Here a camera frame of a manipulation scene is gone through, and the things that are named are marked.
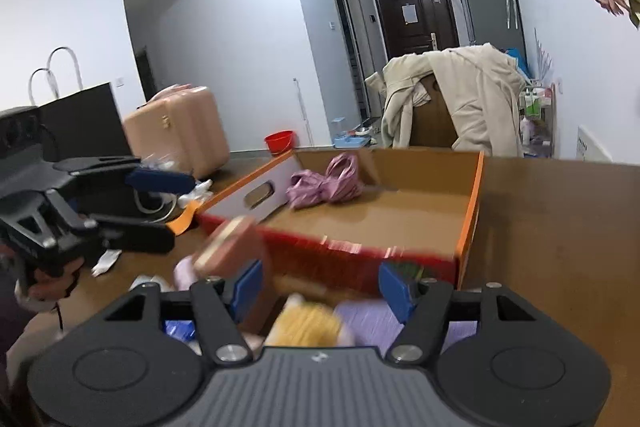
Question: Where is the pink satin bow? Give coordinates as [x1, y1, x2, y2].
[286, 153, 366, 210]

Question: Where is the white mop pole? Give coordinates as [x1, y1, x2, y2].
[292, 78, 315, 148]

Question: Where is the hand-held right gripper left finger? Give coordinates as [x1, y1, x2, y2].
[102, 259, 264, 365]

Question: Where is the person's left hand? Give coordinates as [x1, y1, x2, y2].
[15, 256, 87, 314]

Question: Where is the blue pet bowl tray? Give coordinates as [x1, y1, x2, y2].
[330, 117, 381, 148]

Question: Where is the grey refrigerator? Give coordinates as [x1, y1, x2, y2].
[452, 0, 527, 58]

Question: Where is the yellow plush toy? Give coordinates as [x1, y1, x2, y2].
[262, 294, 346, 349]

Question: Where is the purple cloth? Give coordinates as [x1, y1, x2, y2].
[332, 299, 478, 358]

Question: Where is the pink suitcase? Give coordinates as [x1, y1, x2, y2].
[122, 84, 231, 180]

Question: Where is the white cable loop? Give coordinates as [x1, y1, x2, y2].
[134, 191, 178, 224]

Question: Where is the beige coat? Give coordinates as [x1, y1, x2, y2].
[365, 43, 527, 158]

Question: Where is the storage rack with bottles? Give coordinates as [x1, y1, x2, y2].
[519, 77, 557, 158]

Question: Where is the black paper bag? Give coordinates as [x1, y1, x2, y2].
[27, 47, 146, 218]

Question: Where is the dark glass door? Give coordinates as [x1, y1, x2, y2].
[327, 0, 372, 120]

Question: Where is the orange plastic item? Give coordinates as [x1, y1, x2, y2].
[166, 201, 202, 236]

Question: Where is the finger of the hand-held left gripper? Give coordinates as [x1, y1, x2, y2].
[75, 213, 177, 259]
[52, 156, 197, 195]

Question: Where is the red bucket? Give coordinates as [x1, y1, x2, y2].
[264, 130, 296, 156]

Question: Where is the white crumpled paper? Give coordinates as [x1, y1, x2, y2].
[91, 248, 123, 278]

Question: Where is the white wall radiator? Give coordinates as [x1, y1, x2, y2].
[575, 124, 615, 162]

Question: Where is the orange-edged cardboard box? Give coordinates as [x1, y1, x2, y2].
[195, 148, 485, 300]

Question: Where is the dark entrance door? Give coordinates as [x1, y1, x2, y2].
[371, 0, 460, 62]

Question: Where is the brown chair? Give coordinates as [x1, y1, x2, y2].
[409, 74, 458, 148]

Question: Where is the clear plastic bag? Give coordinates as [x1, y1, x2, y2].
[140, 153, 177, 172]

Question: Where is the pink brick-shaped sponge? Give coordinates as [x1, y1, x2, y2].
[192, 215, 275, 338]

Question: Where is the white wall hanger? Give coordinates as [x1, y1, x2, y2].
[532, 27, 556, 80]

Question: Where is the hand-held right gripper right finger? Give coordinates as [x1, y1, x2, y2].
[378, 263, 541, 365]

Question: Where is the blue cloth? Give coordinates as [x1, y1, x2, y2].
[502, 48, 530, 80]

